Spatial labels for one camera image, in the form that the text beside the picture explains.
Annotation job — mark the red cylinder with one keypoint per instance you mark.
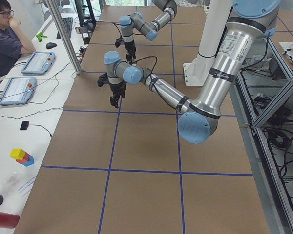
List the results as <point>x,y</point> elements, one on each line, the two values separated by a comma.
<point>8,220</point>

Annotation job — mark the far teach pendant tablet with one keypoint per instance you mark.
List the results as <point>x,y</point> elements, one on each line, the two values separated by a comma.
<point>38,63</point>

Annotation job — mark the small black box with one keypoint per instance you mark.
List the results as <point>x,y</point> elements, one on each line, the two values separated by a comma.
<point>24,125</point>

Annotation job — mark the red block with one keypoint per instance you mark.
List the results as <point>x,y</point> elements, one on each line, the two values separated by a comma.
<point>24,160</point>

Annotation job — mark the black computer mouse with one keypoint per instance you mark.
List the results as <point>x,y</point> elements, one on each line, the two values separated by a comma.
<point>50,45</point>

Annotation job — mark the white camera mast with base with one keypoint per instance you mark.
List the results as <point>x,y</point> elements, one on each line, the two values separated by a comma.
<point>195,73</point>

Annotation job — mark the green plastic clamp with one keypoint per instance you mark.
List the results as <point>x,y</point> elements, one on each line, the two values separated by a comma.
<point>40,36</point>

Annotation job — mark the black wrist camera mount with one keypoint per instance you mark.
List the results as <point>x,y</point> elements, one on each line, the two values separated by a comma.
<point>103,79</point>
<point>118,42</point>

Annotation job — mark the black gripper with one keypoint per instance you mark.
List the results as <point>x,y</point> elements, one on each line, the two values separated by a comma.
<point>116,88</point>
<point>129,46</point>

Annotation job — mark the blue block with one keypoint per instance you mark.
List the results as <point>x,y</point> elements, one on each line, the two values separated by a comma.
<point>29,162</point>

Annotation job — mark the aluminium frame post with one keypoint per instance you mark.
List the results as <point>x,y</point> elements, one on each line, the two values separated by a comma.
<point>53,8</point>

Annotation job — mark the seated person dark shirt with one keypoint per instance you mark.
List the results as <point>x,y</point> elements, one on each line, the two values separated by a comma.
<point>13,41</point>

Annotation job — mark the teach pendant tablet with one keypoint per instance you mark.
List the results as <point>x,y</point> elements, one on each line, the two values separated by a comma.
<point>18,90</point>
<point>38,63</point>

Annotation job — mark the black keyboard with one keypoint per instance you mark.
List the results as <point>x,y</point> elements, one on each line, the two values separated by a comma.
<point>68,23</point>

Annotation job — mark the black monitor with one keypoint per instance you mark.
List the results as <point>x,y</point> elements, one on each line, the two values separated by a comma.
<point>82,7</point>

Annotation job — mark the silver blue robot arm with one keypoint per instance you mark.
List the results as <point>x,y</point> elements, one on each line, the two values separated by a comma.
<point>248,21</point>
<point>148,29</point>

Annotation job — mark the clear plastic bag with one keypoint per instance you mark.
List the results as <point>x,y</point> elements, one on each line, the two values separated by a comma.
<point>11,183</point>

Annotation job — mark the yellow block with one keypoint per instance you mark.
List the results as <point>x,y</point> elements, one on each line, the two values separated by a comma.
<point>17,154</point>

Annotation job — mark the near teach pendant tablet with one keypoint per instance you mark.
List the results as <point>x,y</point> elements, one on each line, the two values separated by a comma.
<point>18,90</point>

